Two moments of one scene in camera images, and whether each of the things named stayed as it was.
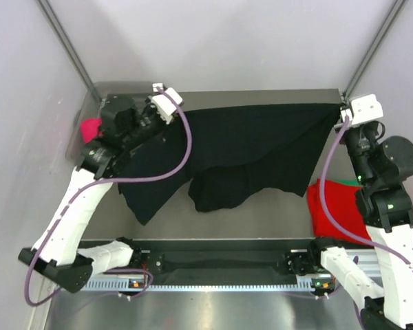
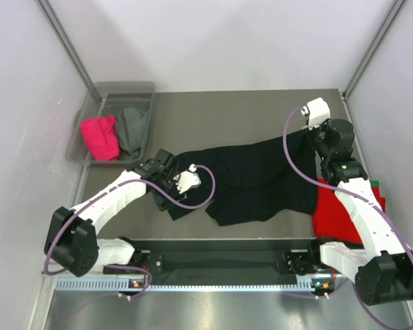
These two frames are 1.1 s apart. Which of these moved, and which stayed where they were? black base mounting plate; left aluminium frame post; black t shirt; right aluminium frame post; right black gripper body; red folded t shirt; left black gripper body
Moved: black t shirt; left black gripper body; right black gripper body
Stayed: left aluminium frame post; right aluminium frame post; red folded t shirt; black base mounting plate
